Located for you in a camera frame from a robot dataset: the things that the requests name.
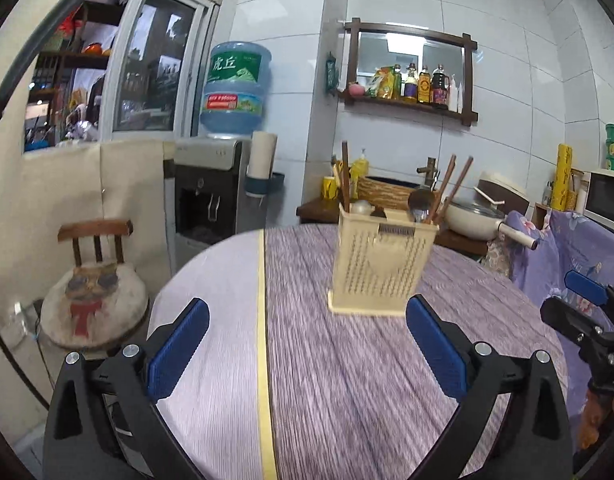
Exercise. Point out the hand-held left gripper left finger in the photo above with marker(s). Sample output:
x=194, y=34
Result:
x=179, y=345

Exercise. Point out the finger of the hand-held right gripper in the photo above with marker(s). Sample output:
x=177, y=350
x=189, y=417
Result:
x=584, y=284
x=562, y=317

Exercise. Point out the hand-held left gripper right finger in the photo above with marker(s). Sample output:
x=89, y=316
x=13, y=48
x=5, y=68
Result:
x=434, y=350

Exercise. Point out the cream perforated utensil holder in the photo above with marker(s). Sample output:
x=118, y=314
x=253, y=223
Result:
x=382, y=275

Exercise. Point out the matte grey metal spoon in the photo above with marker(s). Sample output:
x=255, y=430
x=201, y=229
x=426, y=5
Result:
x=362, y=206

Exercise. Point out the person's right hand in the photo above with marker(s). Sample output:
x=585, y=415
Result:
x=593, y=420

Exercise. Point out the purple floral cloth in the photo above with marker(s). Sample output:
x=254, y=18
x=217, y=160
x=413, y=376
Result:
x=552, y=260

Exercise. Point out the white microwave oven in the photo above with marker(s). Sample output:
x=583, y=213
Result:
x=604, y=200

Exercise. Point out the round cat print cushion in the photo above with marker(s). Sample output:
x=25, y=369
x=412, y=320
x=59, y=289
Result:
x=94, y=300

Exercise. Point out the purple striped tablecloth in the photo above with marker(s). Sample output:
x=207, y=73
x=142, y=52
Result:
x=337, y=385

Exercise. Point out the yellow wrap roll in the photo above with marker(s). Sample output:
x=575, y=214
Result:
x=562, y=175

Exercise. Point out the brown and white rice cooker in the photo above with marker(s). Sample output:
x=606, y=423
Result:
x=509, y=194

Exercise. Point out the cream frying pan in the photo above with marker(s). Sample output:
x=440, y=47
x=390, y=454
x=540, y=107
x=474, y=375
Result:
x=467, y=227

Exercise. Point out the glass pan lid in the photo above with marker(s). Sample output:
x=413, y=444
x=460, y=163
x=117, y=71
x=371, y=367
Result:
x=474, y=208

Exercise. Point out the wooden chair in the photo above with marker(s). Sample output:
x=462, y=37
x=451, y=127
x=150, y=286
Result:
x=94, y=230

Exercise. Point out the white power strip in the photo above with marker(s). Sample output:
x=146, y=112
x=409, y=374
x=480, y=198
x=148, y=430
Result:
x=19, y=310

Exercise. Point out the beige cloth cover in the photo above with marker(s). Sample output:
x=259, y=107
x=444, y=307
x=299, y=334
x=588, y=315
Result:
x=132, y=185

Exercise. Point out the woven basket wash basin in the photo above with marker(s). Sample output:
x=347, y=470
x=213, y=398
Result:
x=382, y=190

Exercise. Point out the bronze faucet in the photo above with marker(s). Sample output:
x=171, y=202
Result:
x=429, y=170

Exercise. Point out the dark wooden counter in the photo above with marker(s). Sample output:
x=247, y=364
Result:
x=317, y=210

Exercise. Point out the grey water dispenser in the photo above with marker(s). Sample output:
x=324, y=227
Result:
x=207, y=160

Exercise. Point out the yellow cup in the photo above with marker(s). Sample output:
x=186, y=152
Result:
x=329, y=189

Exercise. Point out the yellow soap pump bottle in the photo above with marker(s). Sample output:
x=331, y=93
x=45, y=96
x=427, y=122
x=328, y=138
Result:
x=361, y=170

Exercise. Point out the white paper towel roll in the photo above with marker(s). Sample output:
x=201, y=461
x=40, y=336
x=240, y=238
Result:
x=263, y=155

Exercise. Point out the white squeeze bottle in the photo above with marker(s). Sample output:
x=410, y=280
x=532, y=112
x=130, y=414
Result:
x=453, y=97

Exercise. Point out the dark soy sauce bottle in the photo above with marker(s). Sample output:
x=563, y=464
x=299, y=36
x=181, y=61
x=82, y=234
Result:
x=440, y=91

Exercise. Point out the blue water jug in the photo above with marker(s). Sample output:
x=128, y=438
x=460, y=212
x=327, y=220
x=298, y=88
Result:
x=234, y=110

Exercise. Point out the amber oil bottle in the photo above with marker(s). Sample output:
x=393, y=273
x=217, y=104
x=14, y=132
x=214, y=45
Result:
x=424, y=89

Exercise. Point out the cluttered storage shelf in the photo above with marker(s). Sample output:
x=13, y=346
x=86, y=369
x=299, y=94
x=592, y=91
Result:
x=62, y=110

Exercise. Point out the clear bottle with purple label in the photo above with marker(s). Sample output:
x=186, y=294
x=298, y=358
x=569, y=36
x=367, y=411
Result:
x=410, y=87

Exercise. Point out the green bottle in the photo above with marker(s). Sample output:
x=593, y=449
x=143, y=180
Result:
x=396, y=84

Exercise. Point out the yellow food bag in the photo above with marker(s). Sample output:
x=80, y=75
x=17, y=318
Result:
x=383, y=84

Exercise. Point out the pink round jar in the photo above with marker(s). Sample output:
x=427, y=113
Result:
x=356, y=88

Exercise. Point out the aluminium sliding window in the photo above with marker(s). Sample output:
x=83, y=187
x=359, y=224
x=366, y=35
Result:
x=147, y=60

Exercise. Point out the green hanging ornament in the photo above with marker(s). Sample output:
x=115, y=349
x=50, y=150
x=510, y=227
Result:
x=332, y=74

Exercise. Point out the wooden framed mirror shelf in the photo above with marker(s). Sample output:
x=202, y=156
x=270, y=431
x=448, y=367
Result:
x=382, y=50

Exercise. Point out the blue wall holder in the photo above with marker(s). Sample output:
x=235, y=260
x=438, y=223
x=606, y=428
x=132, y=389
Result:
x=264, y=185

